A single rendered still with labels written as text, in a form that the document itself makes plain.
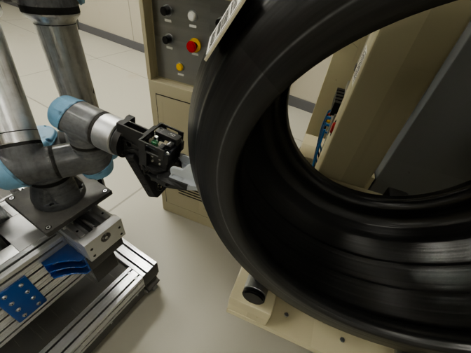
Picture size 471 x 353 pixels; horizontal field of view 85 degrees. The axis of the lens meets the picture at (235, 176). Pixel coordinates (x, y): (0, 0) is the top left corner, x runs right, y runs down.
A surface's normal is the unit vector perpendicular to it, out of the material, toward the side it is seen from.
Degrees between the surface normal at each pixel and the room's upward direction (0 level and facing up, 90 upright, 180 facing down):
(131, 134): 90
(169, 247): 0
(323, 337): 0
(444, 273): 39
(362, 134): 90
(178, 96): 90
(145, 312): 0
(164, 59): 90
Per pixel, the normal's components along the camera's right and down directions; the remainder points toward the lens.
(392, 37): -0.36, 0.59
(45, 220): 0.11, -0.74
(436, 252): -0.50, -0.77
